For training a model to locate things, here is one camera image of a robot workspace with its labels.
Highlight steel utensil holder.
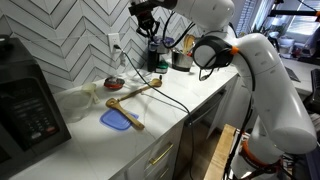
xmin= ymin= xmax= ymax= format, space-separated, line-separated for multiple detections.
xmin=171 ymin=49 xmax=195 ymax=73

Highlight large gold drawer handle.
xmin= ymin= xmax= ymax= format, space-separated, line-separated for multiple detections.
xmin=149 ymin=142 xmax=175 ymax=166

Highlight wooden utensils in holder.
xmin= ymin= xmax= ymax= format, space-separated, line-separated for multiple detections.
xmin=181 ymin=33 xmax=198 ymax=57

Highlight white wall outlet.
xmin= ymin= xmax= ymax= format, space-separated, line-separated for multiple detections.
xmin=107 ymin=32 xmax=121 ymax=54

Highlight black power cord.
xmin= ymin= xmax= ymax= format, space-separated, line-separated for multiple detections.
xmin=114 ymin=44 xmax=196 ymax=180

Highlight transparent plastic bowl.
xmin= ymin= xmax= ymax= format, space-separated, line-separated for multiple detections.
xmin=55 ymin=89 xmax=93 ymax=123

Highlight wooden spatula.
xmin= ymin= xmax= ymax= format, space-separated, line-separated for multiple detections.
xmin=105 ymin=97 xmax=146 ymax=132

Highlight long wooden spoon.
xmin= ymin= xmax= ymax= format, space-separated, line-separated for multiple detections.
xmin=117 ymin=77 xmax=164 ymax=103

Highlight black microwave oven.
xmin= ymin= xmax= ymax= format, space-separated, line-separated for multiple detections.
xmin=0 ymin=36 xmax=72 ymax=180

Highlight small gold drawer handle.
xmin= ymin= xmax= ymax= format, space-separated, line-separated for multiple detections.
xmin=159 ymin=167 xmax=170 ymax=180

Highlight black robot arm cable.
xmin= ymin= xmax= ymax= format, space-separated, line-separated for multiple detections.
xmin=161 ymin=10 xmax=216 ymax=82

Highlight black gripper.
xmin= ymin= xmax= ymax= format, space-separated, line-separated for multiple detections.
xmin=128 ymin=0 xmax=161 ymax=38

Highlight clear glass dish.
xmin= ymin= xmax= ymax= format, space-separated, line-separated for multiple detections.
xmin=125 ymin=68 xmax=152 ymax=88

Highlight wooden cart board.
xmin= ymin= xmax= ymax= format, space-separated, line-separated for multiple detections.
xmin=203 ymin=123 xmax=238 ymax=180

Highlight grey laptop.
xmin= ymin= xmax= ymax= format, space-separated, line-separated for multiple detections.
xmin=284 ymin=65 xmax=302 ymax=83

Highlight white plastic scoop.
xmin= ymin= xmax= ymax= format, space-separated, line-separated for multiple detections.
xmin=81 ymin=82 xmax=101 ymax=105

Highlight small red bowl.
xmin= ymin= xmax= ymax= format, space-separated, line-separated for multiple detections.
xmin=103 ymin=76 xmax=126 ymax=90

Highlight blue plastic lid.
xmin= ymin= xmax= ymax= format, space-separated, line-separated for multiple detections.
xmin=99 ymin=108 xmax=140 ymax=132

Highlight black coffee machine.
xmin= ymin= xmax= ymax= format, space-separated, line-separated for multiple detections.
xmin=147 ymin=35 xmax=175 ymax=75

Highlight aluminium cart frame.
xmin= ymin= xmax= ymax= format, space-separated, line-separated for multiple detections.
xmin=222 ymin=129 xmax=251 ymax=180

